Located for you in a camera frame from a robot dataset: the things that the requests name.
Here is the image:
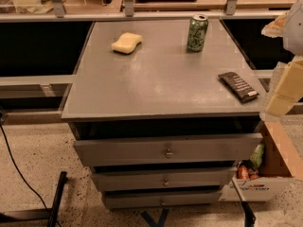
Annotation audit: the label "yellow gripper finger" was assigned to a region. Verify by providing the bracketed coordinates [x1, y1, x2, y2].
[265, 60, 303, 117]

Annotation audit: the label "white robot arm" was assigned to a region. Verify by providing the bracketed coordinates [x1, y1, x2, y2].
[260, 0, 303, 121]

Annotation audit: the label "green soda can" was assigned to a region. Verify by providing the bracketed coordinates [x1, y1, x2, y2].
[187, 14, 208, 52]

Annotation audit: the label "green snack bag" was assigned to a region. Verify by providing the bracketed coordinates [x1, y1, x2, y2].
[250, 143, 265, 169]

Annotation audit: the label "cardboard box with snacks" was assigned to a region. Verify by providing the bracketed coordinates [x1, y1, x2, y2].
[219, 120, 303, 202]

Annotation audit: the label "orange snack packets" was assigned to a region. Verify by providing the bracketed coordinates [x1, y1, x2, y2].
[237, 166, 259, 180]

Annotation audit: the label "grey drawer cabinet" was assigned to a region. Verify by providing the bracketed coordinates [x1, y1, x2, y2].
[62, 20, 259, 197]

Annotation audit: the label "yellow sponge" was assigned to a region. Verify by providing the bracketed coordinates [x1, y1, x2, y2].
[111, 32, 143, 54]

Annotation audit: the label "grey bottom drawer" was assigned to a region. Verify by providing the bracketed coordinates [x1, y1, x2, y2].
[102, 191, 221, 209]

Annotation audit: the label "grey drawer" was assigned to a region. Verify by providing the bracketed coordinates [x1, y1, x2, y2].
[92, 167, 236, 192]
[102, 191, 221, 209]
[74, 133, 262, 166]

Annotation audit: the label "grey middle drawer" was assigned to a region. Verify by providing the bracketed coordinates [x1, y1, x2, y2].
[92, 167, 236, 192]

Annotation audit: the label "grey top drawer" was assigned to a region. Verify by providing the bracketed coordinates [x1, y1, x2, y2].
[74, 133, 262, 166]

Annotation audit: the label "black metal stand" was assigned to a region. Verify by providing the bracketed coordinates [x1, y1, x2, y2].
[0, 171, 67, 227]

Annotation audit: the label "metal railing frame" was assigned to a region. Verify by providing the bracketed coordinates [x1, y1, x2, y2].
[0, 0, 296, 23]

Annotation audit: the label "black tool handle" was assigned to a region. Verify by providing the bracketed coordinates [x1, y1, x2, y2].
[232, 178, 257, 227]

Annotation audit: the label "black floor cable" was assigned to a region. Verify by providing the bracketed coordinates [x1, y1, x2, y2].
[0, 123, 62, 227]

